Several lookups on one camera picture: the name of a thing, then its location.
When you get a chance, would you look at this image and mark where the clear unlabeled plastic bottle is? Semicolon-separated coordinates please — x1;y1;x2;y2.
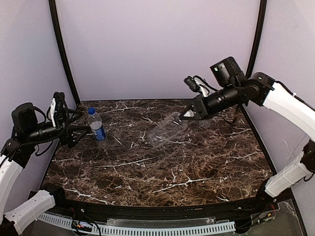
148;112;188;148

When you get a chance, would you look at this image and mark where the white cap water bottle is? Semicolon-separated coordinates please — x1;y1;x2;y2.
198;119;211;128

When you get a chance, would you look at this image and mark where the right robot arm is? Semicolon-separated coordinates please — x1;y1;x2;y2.
180;57;315;199

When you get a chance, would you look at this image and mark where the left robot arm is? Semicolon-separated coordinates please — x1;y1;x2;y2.
0;101;89;236

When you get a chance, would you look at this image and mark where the blue cap water bottle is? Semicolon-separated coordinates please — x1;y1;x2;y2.
88;107;107;148

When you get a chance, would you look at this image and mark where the small circuit board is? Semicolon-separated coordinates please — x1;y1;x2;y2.
71;220;93;233

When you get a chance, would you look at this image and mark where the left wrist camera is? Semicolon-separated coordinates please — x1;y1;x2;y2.
46;92;65;129

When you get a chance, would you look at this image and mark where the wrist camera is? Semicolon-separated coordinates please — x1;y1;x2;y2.
184;75;216;97
46;92;65;129

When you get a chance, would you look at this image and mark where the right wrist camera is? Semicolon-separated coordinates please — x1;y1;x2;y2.
184;75;216;97

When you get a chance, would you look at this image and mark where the right black frame post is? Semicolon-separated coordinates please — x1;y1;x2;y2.
246;0;267;78

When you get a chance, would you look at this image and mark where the black frame post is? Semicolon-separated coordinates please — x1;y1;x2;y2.
246;0;267;78
48;0;81;106

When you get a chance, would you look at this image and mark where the black front table rail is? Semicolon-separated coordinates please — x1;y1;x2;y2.
40;183;278;221

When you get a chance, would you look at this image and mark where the left black frame post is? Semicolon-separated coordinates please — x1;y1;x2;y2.
48;0;81;106

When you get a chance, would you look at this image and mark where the white slotted cable duct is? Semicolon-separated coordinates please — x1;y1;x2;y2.
38;213;236;236

